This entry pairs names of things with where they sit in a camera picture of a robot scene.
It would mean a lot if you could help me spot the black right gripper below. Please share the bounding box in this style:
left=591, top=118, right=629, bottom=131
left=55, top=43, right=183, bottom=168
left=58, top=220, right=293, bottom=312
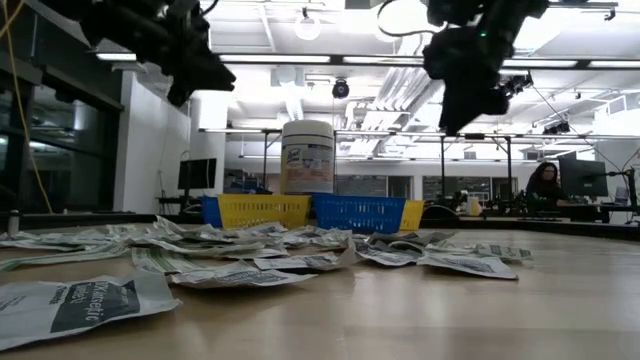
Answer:
left=423, top=24, right=509, bottom=135

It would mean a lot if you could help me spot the black frame workstation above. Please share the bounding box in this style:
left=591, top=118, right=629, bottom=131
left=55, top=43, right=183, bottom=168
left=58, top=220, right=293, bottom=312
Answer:
left=344, top=130, right=640, bottom=201
left=198, top=127, right=297, bottom=194

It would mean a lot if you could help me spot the white disinfecting wipes canister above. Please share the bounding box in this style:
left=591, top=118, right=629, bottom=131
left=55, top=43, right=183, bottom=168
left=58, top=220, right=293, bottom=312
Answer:
left=279, top=119, right=336, bottom=196

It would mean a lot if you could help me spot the black computer monitor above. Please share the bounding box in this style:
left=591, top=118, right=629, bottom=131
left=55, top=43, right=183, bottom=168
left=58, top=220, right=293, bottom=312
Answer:
left=558, top=151, right=610, bottom=199
left=177, top=157, right=218, bottom=199

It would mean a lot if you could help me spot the thick black cable loop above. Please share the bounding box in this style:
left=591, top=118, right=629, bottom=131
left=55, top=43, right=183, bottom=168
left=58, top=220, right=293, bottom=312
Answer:
left=419, top=204, right=462, bottom=230

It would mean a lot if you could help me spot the yellow plastic basket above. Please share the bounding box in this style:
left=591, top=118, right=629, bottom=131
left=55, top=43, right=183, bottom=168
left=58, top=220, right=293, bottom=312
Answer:
left=217, top=193, right=312, bottom=231
left=398, top=199, right=426, bottom=233

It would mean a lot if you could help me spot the round white ceiling lamp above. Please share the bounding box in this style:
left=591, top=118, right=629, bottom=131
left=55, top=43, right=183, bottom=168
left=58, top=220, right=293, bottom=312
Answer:
left=293, top=9, right=323, bottom=42

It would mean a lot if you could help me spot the black overhead light bar rail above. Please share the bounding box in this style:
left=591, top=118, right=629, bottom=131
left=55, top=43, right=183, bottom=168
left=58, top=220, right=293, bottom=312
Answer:
left=94, top=51, right=640, bottom=70

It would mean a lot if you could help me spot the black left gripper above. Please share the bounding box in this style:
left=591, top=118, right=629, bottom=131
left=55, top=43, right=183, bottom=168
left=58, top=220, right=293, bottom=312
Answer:
left=149, top=9, right=236, bottom=109

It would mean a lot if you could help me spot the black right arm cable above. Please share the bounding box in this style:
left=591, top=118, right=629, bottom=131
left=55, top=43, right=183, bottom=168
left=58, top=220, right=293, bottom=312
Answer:
left=376, top=0, right=432, bottom=40

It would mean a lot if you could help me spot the person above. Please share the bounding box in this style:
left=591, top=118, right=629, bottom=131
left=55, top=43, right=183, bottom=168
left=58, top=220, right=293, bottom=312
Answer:
left=524, top=161, right=571, bottom=214

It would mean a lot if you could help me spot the yellow cable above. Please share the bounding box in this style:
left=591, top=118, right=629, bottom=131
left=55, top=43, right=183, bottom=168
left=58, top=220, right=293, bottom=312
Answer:
left=0, top=0, right=54, bottom=215

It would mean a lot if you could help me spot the blue plastic basket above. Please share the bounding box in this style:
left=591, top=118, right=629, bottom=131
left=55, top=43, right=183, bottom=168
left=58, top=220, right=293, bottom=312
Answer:
left=200, top=195, right=224, bottom=229
left=312, top=192, right=407, bottom=235

